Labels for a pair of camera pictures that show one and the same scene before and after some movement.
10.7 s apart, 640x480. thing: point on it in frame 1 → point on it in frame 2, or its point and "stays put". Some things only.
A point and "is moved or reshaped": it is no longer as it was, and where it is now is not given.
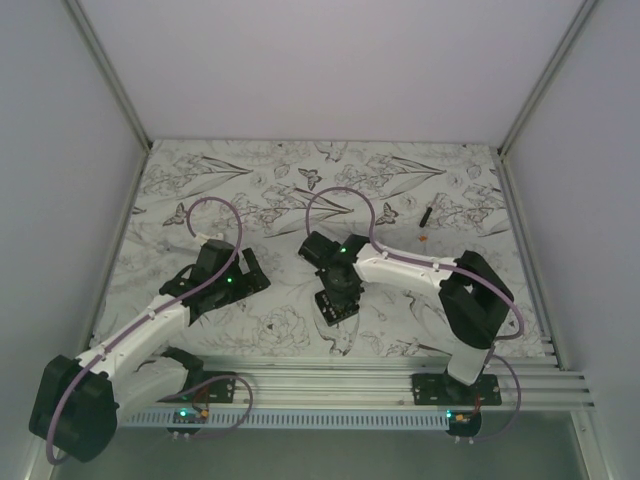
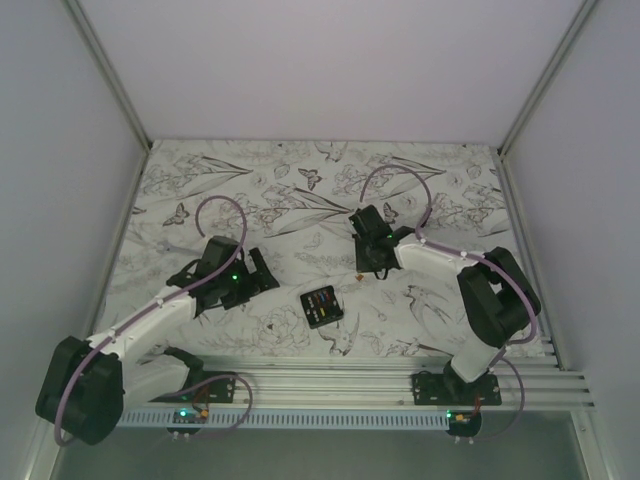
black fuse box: x=334 y=313 is moved or reshaped
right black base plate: x=442 y=389 stays put
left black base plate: x=207 y=387 stays put
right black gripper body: x=340 y=294 → x=365 y=262
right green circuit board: x=463 y=423 stays put
